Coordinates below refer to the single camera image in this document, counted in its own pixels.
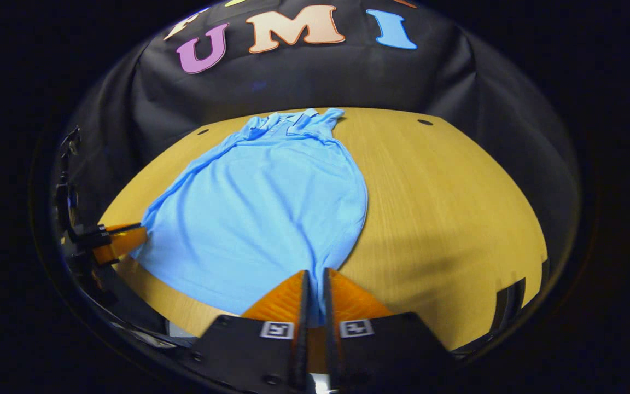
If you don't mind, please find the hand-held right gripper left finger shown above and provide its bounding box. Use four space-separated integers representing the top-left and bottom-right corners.
191 269 311 394

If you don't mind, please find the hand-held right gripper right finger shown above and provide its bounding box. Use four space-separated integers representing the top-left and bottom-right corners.
323 268 459 394

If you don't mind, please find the light blue polo T-shirt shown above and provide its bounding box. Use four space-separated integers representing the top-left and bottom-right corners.
129 107 370 329

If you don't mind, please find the black backdrop cloth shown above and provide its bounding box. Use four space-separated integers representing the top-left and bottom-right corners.
47 0 584 263

